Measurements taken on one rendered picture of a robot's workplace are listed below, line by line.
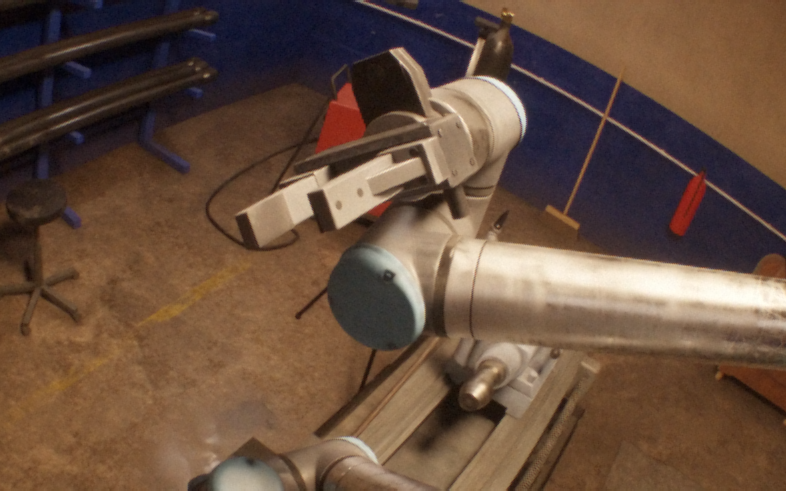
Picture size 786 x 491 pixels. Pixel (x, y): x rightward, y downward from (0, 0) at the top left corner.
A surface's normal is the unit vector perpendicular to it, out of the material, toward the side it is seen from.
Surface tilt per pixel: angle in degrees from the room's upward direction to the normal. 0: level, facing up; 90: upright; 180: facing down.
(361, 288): 92
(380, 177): 55
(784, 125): 90
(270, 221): 49
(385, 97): 90
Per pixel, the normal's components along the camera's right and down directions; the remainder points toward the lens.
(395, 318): -0.45, 0.44
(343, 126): -0.20, 0.52
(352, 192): 0.79, -0.14
